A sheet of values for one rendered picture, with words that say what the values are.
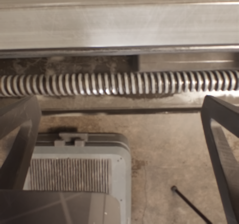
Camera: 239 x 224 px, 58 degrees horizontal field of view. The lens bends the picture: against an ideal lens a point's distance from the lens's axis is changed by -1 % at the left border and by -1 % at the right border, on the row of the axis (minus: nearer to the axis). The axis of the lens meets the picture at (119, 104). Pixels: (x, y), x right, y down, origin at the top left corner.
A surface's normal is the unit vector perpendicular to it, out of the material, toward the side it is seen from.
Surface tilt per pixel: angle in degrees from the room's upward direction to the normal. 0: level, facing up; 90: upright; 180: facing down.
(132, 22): 36
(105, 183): 0
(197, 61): 0
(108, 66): 0
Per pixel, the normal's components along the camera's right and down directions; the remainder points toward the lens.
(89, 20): 0.00, 0.69
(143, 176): -0.01, 0.13
